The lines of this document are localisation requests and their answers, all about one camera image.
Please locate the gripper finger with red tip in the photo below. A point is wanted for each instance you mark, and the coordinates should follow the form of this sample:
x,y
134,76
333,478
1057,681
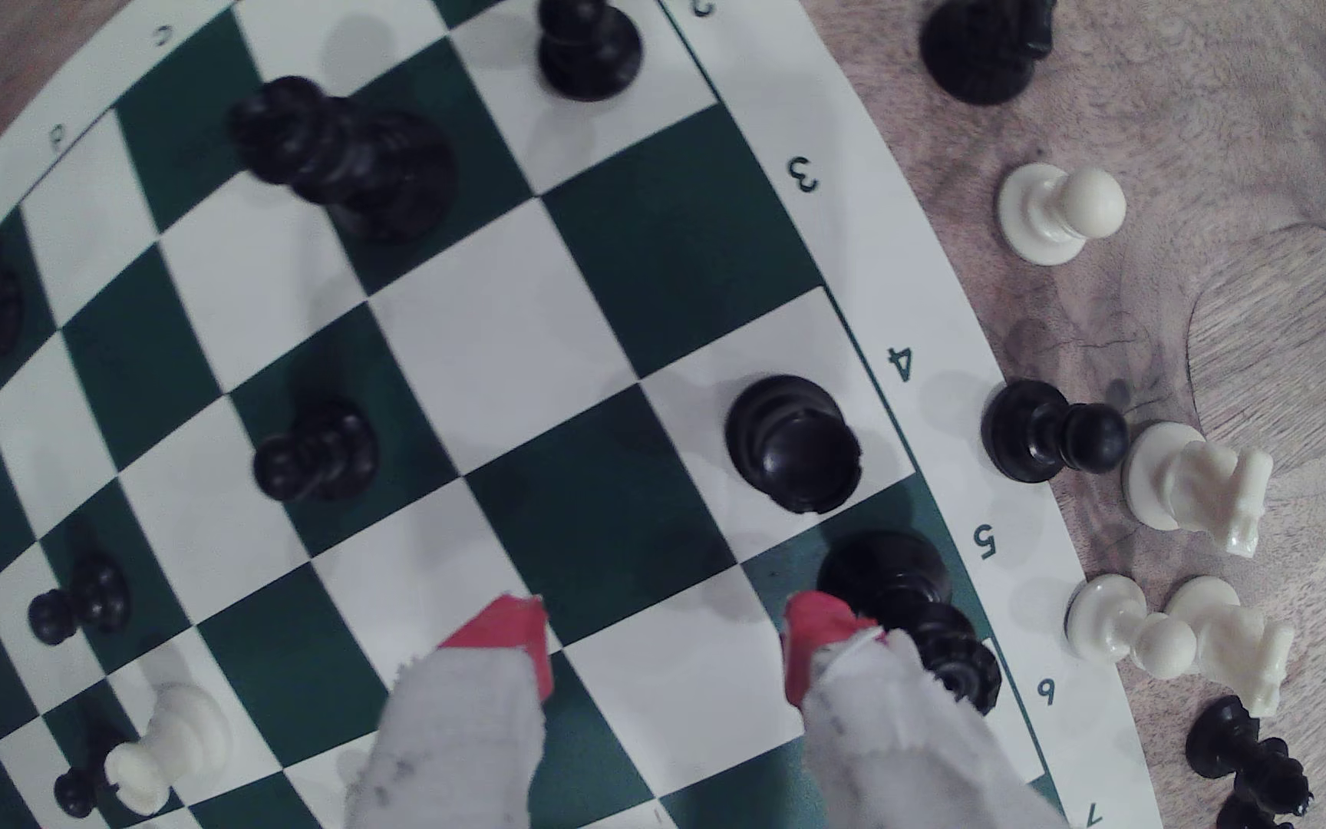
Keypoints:
x,y
893,748
456,737

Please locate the black rook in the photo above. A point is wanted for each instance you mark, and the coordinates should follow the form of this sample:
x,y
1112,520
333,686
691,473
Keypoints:
x,y
792,443

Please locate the green and white chess board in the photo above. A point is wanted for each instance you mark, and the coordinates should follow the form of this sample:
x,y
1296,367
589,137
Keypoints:
x,y
502,334

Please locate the tall black chess piece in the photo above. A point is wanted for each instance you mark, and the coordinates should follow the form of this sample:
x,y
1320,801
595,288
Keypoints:
x,y
352,156

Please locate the black queen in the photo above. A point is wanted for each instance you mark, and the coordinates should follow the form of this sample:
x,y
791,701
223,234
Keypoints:
x,y
905,605

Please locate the white pawn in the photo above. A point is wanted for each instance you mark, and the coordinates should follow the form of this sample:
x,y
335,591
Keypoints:
x,y
168,743
1060,213
1123,628

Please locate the white knight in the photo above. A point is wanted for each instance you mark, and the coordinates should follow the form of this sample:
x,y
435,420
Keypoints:
x,y
1198,484
1233,639

